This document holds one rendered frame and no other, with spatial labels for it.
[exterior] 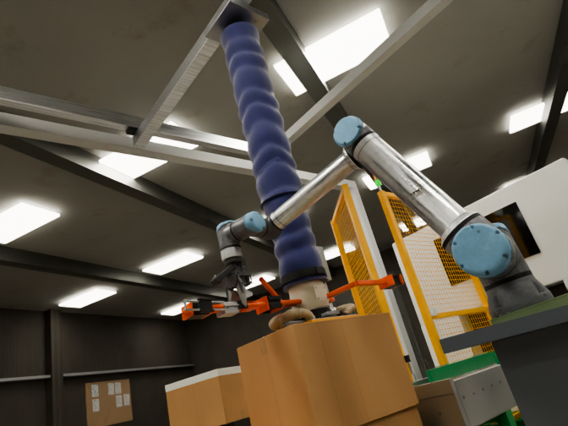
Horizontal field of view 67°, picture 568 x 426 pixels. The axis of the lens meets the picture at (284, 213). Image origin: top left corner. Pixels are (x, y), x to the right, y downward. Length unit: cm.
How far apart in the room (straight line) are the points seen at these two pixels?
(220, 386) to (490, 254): 269
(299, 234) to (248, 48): 117
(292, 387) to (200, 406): 212
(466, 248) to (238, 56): 176
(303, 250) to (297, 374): 60
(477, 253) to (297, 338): 72
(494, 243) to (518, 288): 22
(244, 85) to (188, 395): 251
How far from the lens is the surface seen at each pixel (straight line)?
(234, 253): 179
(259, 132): 227
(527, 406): 144
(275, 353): 175
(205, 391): 371
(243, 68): 255
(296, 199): 179
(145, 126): 377
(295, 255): 199
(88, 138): 415
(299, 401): 168
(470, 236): 132
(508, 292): 148
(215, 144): 432
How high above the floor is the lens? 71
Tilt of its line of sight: 22 degrees up
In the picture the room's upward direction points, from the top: 15 degrees counter-clockwise
